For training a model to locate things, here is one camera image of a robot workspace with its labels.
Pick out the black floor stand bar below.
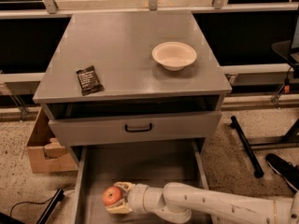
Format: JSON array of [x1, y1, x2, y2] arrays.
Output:
[[36, 189, 64, 224]]

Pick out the black drawer handle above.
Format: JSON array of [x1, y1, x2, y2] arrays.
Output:
[[124, 123, 153, 133]]

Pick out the white paper bowl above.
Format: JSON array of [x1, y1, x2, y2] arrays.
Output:
[[151, 42, 197, 71]]

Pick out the black cable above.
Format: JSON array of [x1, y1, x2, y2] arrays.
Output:
[[8, 188, 76, 218]]

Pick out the grey drawer cabinet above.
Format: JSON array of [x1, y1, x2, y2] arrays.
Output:
[[32, 10, 233, 161]]

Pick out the metal window railing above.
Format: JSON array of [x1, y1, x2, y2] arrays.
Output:
[[0, 0, 299, 20]]

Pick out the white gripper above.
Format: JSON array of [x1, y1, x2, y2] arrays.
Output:
[[106, 182, 149, 214]]

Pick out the red apple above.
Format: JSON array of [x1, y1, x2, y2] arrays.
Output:
[[102, 187, 122, 206]]

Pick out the black snack bar wrapper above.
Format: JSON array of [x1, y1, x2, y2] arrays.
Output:
[[77, 65, 104, 96]]

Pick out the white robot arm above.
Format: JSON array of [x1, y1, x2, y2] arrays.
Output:
[[103, 182, 299, 224]]

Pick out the grey top drawer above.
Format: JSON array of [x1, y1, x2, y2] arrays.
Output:
[[50, 96, 221, 147]]

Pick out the open grey middle drawer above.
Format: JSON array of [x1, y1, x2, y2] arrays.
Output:
[[71, 140, 208, 224]]

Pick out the black table leg base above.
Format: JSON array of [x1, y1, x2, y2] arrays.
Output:
[[230, 116, 299, 178]]

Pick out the black sneaker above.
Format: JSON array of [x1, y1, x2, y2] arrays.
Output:
[[265, 153, 299, 192]]

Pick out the brown cardboard box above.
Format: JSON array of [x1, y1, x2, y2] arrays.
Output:
[[26, 110, 78, 174]]

